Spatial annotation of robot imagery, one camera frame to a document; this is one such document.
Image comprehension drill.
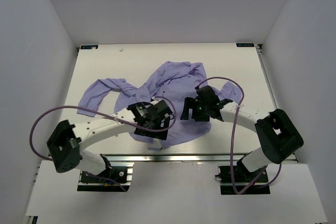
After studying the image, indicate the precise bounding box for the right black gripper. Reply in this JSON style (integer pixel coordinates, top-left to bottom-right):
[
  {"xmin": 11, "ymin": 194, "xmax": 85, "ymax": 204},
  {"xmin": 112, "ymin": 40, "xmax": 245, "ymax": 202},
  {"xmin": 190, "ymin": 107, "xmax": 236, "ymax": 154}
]
[{"xmin": 181, "ymin": 97, "xmax": 210, "ymax": 122}]

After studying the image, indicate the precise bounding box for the lavender purple jacket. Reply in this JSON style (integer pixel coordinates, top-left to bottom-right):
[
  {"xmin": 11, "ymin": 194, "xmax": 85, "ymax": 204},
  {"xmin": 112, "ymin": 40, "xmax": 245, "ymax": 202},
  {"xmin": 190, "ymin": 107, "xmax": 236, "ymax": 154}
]
[{"xmin": 78, "ymin": 61, "xmax": 242, "ymax": 149}]

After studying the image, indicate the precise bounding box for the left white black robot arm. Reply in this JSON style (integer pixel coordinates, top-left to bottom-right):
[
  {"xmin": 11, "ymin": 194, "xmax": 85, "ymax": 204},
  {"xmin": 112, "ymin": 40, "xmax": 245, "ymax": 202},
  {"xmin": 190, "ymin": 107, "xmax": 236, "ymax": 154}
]
[{"xmin": 47, "ymin": 100, "xmax": 176, "ymax": 182}]

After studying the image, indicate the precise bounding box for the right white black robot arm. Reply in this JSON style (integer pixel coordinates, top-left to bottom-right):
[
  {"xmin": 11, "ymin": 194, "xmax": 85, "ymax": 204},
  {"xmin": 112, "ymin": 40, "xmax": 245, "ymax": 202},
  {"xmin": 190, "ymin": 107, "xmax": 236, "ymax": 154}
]
[{"xmin": 180, "ymin": 86, "xmax": 304, "ymax": 182}]

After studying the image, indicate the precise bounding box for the right blue table label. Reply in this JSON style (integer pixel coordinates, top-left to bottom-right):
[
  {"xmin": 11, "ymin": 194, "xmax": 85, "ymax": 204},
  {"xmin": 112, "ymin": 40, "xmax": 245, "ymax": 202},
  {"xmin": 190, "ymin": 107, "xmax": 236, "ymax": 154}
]
[{"xmin": 236, "ymin": 42, "xmax": 255, "ymax": 48}]

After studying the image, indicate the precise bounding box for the blue table label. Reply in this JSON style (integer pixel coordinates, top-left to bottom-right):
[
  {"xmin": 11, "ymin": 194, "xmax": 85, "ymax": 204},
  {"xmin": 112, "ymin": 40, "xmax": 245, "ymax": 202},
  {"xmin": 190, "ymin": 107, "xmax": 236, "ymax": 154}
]
[
  {"xmin": 80, "ymin": 45, "xmax": 98, "ymax": 50},
  {"xmin": 236, "ymin": 42, "xmax": 255, "ymax": 48}
]

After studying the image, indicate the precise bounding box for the left blue table label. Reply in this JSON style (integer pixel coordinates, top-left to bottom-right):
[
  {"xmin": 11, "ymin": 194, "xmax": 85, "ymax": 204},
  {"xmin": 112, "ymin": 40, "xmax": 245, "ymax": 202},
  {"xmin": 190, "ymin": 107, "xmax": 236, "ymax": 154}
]
[{"xmin": 80, "ymin": 45, "xmax": 98, "ymax": 50}]

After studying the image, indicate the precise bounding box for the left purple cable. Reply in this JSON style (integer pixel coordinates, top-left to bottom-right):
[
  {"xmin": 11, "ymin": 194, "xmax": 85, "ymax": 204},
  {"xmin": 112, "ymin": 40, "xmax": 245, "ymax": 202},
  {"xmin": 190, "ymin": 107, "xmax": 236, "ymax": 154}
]
[{"xmin": 29, "ymin": 95, "xmax": 176, "ymax": 193}]

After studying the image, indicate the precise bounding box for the purple cable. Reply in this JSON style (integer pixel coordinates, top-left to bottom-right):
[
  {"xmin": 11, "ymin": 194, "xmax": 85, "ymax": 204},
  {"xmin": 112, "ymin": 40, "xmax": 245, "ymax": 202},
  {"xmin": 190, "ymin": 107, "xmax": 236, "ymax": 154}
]
[
  {"xmin": 29, "ymin": 95, "xmax": 176, "ymax": 193},
  {"xmin": 194, "ymin": 77, "xmax": 283, "ymax": 195}
]

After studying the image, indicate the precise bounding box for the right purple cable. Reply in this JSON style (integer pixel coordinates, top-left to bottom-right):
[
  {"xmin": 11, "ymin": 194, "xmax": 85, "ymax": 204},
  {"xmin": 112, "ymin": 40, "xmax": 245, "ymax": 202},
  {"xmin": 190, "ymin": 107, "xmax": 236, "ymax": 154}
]
[{"xmin": 194, "ymin": 77, "xmax": 283, "ymax": 195}]

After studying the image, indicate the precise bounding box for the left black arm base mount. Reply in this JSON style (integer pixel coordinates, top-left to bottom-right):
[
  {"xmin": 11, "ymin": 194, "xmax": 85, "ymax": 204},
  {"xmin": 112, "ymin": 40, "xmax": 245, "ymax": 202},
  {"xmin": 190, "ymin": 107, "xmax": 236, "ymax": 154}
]
[{"xmin": 77, "ymin": 163, "xmax": 133, "ymax": 193}]

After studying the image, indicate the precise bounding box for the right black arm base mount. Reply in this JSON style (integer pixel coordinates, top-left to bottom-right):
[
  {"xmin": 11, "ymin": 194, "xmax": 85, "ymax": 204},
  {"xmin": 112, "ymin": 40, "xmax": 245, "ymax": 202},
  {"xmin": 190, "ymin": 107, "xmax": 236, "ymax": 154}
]
[{"xmin": 214, "ymin": 166, "xmax": 270, "ymax": 195}]

